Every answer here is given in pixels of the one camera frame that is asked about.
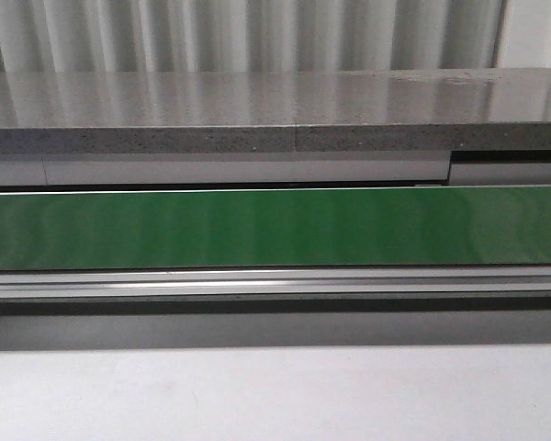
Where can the grey stone counter slab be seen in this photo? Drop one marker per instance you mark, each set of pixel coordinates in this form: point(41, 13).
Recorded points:
point(138, 113)

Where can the aluminium conveyor side rail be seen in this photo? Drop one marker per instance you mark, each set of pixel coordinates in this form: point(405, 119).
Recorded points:
point(322, 283)

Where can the white pleated curtain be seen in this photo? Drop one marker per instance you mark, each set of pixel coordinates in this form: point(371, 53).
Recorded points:
point(272, 36)

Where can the green conveyor belt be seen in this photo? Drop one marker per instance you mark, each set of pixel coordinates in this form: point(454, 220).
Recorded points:
point(426, 226)

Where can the grey cabinet panel under counter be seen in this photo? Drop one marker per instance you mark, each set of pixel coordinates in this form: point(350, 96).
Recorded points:
point(276, 169)

